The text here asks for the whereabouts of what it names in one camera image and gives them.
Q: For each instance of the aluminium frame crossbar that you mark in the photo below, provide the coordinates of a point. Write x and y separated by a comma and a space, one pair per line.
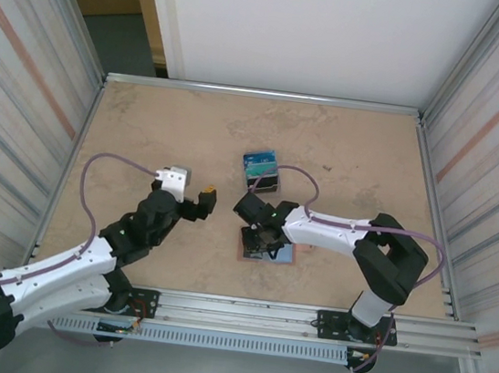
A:
262, 93

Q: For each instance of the small green circuit board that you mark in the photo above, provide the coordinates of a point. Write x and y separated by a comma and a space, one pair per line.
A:
118, 328

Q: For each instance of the teal credit card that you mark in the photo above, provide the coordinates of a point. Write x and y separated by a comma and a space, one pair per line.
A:
262, 170

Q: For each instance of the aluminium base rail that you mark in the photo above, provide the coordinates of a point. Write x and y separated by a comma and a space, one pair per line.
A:
233, 308

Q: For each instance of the aluminium corner post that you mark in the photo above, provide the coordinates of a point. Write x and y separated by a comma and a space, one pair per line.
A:
467, 63
74, 12

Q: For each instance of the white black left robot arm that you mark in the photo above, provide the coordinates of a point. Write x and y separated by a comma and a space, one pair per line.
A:
64, 263

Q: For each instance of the pink leather card holder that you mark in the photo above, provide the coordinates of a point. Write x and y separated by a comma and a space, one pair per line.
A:
288, 258

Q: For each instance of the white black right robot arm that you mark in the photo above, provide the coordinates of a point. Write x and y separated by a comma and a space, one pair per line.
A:
331, 229

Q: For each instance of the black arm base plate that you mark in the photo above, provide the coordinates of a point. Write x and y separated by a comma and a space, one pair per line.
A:
146, 304
325, 325

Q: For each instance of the striped translucent side panel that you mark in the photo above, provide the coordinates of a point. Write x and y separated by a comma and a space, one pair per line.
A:
498, 182
5, 117

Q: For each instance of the aluminium table side rail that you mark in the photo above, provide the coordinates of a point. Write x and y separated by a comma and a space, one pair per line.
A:
425, 145
96, 102

